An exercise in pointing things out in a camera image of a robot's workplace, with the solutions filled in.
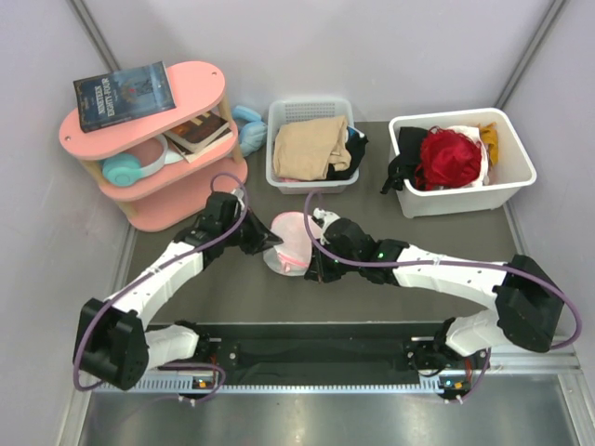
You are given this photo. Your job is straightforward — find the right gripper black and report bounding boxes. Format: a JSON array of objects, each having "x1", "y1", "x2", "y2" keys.
[{"x1": 305, "y1": 237, "x2": 363, "y2": 283}]

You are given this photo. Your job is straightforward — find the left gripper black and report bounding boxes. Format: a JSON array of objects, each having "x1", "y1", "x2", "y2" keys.
[{"x1": 221, "y1": 206, "x2": 282, "y2": 256}]

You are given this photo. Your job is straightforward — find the pink white mesh laundry bag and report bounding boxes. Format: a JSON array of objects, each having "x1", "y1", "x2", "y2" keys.
[{"x1": 263, "y1": 211, "x2": 312, "y2": 277}]

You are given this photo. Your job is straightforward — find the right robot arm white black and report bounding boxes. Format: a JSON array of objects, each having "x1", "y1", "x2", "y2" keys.
[{"x1": 306, "y1": 209, "x2": 564, "y2": 368}]

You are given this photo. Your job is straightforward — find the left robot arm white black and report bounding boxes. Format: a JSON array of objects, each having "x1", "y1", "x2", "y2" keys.
[{"x1": 73, "y1": 191, "x2": 282, "y2": 390}]

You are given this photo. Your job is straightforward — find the black bra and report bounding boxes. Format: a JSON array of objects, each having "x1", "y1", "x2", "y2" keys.
[{"x1": 380, "y1": 126, "x2": 429, "y2": 194}]

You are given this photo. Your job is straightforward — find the red lace bra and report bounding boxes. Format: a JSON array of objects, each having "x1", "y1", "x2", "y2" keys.
[{"x1": 415, "y1": 126, "x2": 483, "y2": 191}]

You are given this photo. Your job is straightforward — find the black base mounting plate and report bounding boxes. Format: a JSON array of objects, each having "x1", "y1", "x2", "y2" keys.
[{"x1": 185, "y1": 321, "x2": 484, "y2": 386}]

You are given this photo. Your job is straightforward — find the beige folded garment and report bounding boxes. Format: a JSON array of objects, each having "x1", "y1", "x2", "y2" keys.
[{"x1": 273, "y1": 116, "x2": 350, "y2": 180}]

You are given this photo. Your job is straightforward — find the light blue headphones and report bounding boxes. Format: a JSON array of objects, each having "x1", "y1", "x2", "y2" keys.
[{"x1": 231, "y1": 105, "x2": 268, "y2": 157}]

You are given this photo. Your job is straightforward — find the pink three-tier shelf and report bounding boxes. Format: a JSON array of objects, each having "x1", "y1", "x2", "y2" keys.
[{"x1": 59, "y1": 61, "x2": 248, "y2": 232}]

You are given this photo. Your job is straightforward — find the brown book on shelf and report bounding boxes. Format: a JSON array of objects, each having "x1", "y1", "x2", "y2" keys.
[{"x1": 165, "y1": 111, "x2": 233, "y2": 163}]

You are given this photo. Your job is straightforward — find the grey perforated plastic basket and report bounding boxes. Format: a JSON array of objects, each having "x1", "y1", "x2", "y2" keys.
[{"x1": 265, "y1": 96, "x2": 359, "y2": 195}]

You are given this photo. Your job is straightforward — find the black garment in basket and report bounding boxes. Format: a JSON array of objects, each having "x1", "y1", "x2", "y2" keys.
[{"x1": 325, "y1": 126, "x2": 369, "y2": 181}]

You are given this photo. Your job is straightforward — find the teal white headphones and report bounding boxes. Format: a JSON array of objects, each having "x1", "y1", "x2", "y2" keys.
[{"x1": 101, "y1": 135, "x2": 184, "y2": 188}]

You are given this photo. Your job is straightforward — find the white garment in bin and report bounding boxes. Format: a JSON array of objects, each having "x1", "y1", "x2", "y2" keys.
[{"x1": 449, "y1": 125, "x2": 490, "y2": 189}]

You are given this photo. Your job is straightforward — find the dark blue hardcover book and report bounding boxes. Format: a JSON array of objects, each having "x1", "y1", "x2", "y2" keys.
[{"x1": 73, "y1": 61, "x2": 176, "y2": 133}]

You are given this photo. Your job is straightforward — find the white plastic bin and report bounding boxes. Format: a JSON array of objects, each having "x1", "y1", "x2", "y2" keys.
[{"x1": 389, "y1": 108, "x2": 537, "y2": 218}]

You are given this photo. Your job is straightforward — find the mustard yellow garment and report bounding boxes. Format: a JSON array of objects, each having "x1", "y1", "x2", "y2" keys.
[{"x1": 479, "y1": 122, "x2": 499, "y2": 167}]

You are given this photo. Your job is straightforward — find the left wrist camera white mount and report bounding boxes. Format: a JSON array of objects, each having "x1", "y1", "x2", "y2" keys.
[{"x1": 231, "y1": 188, "x2": 245, "y2": 211}]

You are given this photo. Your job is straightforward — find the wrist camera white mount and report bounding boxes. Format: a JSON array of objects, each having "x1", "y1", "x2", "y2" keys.
[
  {"x1": 312, "y1": 207, "x2": 340, "y2": 244},
  {"x1": 231, "y1": 188, "x2": 245, "y2": 211}
]

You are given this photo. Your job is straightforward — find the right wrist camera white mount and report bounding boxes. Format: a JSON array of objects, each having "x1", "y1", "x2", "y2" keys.
[{"x1": 312, "y1": 207, "x2": 340, "y2": 244}]

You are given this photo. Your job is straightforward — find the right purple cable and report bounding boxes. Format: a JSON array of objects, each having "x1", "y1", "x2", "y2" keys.
[{"x1": 303, "y1": 190, "x2": 584, "y2": 401}]

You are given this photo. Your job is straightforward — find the aluminium rail with cable duct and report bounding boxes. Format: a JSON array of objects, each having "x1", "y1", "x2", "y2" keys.
[{"x1": 92, "y1": 348, "x2": 583, "y2": 395}]

